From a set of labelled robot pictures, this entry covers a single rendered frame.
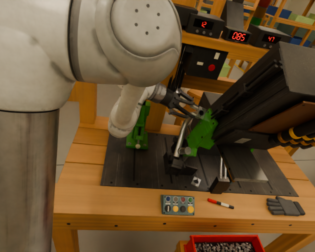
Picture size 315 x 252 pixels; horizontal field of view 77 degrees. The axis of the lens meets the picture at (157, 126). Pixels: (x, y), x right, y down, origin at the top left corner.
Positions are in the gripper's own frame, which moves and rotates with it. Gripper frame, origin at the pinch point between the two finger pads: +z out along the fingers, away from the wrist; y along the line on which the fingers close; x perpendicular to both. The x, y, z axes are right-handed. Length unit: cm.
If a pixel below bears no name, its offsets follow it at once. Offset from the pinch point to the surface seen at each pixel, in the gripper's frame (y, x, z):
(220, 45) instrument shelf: 29.8, -10.8, -5.4
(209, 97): 14.0, 7.4, 11.1
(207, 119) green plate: -3.0, -6.2, 3.1
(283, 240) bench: -53, 2, 98
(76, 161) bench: -41, 33, -40
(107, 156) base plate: -34, 30, -26
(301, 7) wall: 906, 475, 764
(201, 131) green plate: -8.6, -3.3, 3.6
